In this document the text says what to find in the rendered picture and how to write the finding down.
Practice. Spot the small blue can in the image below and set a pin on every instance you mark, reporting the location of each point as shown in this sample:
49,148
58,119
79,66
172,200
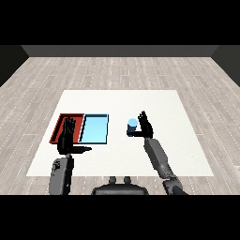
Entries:
132,126

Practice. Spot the red shallow open box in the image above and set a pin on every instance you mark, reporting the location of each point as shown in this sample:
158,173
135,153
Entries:
59,128

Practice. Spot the light blue shallow open box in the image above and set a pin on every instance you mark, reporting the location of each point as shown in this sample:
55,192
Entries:
93,128

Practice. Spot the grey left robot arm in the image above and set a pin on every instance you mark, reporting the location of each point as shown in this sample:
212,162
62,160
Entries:
61,175

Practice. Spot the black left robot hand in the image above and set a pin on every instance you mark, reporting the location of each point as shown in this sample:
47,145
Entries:
66,142

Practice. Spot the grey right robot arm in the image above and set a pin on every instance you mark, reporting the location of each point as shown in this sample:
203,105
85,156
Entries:
162,165

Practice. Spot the dark grey robot body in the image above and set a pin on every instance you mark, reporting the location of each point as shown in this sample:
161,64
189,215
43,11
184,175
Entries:
120,188

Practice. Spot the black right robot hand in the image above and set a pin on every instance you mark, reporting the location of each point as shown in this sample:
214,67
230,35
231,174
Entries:
145,128

